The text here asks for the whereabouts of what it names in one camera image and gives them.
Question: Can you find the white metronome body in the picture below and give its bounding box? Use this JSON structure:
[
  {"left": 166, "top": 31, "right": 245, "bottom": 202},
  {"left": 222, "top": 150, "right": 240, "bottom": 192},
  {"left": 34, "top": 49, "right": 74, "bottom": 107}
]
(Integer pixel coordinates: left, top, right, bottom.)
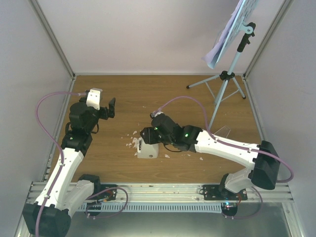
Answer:
[{"left": 137, "top": 138, "right": 159, "bottom": 159}]

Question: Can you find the clear plastic metronome cover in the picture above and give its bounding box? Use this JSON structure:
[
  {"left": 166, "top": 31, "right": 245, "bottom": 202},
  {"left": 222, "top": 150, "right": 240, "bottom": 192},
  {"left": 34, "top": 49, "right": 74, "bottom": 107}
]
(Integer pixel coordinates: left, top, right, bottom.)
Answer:
[{"left": 214, "top": 126, "right": 231, "bottom": 138}]

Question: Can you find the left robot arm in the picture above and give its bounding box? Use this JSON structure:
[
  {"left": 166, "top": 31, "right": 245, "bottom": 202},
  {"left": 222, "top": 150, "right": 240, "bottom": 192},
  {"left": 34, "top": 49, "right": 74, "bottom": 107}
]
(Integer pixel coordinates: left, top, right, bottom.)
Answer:
[{"left": 22, "top": 96, "right": 116, "bottom": 237}]

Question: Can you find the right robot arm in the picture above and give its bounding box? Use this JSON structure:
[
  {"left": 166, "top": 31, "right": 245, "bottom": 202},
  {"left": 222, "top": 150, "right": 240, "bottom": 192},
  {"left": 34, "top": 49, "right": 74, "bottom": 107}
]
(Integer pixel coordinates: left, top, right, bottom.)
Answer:
[{"left": 140, "top": 113, "right": 280, "bottom": 200}]

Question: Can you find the white debris pile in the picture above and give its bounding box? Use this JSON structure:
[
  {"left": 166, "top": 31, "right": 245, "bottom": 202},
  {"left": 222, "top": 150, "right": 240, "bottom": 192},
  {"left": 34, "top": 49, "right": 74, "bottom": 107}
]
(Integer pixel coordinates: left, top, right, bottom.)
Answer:
[{"left": 125, "top": 130, "right": 141, "bottom": 149}]

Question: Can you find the sheet music paper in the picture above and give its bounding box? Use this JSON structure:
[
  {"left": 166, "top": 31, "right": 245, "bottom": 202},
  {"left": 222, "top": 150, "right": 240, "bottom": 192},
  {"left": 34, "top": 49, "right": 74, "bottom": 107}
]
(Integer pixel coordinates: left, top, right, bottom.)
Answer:
[{"left": 202, "top": 0, "right": 245, "bottom": 69}]

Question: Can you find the light blue music stand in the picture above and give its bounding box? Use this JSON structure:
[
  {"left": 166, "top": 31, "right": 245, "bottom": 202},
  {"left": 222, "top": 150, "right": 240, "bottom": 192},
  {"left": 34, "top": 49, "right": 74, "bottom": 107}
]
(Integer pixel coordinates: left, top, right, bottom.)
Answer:
[{"left": 186, "top": 0, "right": 260, "bottom": 131}]

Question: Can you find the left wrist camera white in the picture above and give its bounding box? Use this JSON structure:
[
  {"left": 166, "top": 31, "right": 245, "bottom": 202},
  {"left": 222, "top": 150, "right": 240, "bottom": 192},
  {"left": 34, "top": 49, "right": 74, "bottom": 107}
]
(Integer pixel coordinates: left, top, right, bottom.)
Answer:
[{"left": 86, "top": 88, "right": 103, "bottom": 110}]

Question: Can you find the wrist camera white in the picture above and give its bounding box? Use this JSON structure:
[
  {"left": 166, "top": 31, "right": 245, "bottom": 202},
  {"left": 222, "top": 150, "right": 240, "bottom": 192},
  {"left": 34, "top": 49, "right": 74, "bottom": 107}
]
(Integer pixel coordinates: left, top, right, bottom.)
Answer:
[
  {"left": 150, "top": 111, "right": 164, "bottom": 119},
  {"left": 86, "top": 88, "right": 103, "bottom": 110}
]

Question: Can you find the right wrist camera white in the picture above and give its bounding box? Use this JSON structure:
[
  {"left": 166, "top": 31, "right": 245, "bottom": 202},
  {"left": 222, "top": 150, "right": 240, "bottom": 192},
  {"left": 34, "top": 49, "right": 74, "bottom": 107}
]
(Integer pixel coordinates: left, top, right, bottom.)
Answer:
[{"left": 150, "top": 111, "right": 164, "bottom": 119}]

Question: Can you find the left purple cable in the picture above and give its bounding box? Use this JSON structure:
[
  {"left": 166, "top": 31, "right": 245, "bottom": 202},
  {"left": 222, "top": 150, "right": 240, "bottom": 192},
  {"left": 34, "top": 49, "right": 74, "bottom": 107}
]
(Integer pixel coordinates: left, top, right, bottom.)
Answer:
[{"left": 36, "top": 91, "right": 88, "bottom": 237}]

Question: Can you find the aluminium front rail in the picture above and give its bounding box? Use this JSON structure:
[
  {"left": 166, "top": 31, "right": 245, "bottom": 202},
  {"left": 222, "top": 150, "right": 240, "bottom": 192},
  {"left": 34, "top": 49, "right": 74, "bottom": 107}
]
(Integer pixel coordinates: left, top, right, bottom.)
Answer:
[{"left": 27, "top": 182, "right": 296, "bottom": 203}]

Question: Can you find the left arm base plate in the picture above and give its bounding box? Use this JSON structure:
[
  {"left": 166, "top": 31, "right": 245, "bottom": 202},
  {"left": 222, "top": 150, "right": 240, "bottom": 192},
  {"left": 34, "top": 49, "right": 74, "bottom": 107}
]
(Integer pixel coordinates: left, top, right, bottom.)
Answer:
[{"left": 98, "top": 184, "right": 117, "bottom": 202}]

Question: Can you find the slotted cable duct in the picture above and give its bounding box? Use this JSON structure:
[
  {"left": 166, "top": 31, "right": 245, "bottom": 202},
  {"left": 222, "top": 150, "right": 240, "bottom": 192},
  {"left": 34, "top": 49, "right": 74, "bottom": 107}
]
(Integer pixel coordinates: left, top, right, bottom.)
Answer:
[{"left": 88, "top": 202, "right": 222, "bottom": 214}]

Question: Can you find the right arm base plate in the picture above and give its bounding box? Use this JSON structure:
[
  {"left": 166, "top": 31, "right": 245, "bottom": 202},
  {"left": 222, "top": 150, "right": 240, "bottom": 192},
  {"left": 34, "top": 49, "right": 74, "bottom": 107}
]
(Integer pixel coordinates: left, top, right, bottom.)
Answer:
[{"left": 200, "top": 184, "right": 248, "bottom": 201}]

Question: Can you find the left aluminium frame post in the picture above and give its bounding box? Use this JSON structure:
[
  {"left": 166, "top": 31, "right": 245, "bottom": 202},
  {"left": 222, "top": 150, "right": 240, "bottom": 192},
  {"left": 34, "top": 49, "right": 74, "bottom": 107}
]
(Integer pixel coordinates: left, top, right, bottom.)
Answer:
[{"left": 29, "top": 0, "right": 76, "bottom": 80}]

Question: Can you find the aluminium frame post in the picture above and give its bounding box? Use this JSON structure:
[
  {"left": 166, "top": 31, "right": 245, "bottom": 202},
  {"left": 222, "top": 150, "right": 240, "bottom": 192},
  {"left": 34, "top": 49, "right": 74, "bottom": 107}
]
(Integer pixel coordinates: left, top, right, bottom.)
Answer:
[
  {"left": 242, "top": 0, "right": 294, "bottom": 79},
  {"left": 29, "top": 0, "right": 76, "bottom": 80}
]

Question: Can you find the right aluminium frame post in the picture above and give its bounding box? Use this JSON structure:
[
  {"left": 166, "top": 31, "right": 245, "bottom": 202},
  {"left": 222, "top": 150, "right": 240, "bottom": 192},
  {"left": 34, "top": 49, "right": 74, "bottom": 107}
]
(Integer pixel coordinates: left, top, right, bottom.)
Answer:
[{"left": 242, "top": 0, "right": 294, "bottom": 79}]

